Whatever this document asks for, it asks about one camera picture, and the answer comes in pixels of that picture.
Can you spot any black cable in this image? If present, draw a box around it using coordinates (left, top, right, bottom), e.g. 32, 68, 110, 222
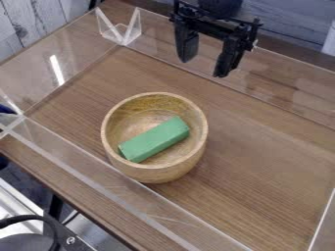
0, 214, 63, 251

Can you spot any green rectangular block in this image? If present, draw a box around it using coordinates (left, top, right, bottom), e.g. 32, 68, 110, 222
118, 116, 190, 163

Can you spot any black table leg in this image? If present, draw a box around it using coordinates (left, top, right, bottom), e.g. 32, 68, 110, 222
48, 195, 64, 220

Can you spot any brown wooden bowl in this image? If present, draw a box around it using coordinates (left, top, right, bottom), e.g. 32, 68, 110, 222
100, 92, 208, 183

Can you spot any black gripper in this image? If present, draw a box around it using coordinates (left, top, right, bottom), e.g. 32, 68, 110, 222
170, 0, 262, 77

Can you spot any blue object at left edge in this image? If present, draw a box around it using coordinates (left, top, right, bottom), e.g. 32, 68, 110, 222
0, 103, 19, 171

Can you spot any clear acrylic corner bracket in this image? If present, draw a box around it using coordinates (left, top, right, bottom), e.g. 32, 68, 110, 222
96, 8, 142, 46

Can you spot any black metal bracket with screw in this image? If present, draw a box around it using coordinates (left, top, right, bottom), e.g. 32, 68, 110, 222
42, 215, 98, 251

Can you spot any clear acrylic barrier wall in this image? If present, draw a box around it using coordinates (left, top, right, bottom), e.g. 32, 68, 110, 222
0, 0, 335, 251

